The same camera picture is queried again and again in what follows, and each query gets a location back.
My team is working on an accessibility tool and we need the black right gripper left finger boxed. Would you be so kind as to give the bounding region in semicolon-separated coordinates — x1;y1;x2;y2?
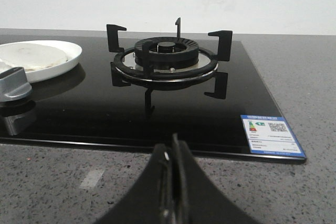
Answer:
96;144;175;223

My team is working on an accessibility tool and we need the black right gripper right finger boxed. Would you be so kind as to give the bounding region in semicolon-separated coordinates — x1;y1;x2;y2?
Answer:
172;133;258;223

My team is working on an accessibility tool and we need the white round plate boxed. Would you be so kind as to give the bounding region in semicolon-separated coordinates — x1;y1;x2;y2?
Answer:
1;40;82;83

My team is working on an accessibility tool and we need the fried egg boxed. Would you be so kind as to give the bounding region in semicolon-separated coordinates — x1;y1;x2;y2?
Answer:
1;42;68;70

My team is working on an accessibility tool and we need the blue energy label sticker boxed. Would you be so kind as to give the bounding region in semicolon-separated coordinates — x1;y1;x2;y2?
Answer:
240;115;305;158

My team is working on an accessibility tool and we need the black glass gas cooktop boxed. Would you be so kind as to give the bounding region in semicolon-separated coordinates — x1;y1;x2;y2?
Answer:
0;34;307;164

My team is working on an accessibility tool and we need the right black burner head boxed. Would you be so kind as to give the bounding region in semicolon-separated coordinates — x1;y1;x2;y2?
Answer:
134;37;199;69

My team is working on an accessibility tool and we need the right silver control knob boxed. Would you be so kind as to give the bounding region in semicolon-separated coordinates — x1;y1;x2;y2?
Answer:
1;67;32;102

